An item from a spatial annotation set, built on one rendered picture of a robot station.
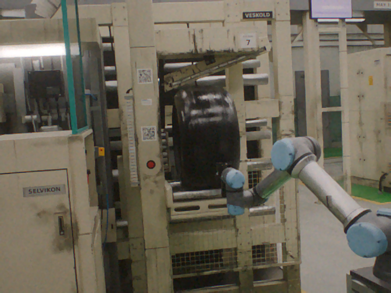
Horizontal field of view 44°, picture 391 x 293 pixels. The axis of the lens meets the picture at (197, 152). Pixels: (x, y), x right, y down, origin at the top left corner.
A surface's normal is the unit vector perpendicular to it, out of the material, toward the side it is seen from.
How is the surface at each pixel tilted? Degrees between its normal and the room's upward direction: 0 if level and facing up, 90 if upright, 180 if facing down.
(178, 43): 90
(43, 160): 90
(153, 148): 90
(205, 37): 90
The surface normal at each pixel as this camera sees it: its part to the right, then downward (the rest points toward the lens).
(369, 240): -0.69, 0.19
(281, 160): -0.84, 0.02
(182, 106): -0.62, -0.41
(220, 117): 0.11, -0.31
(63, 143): 0.15, 0.08
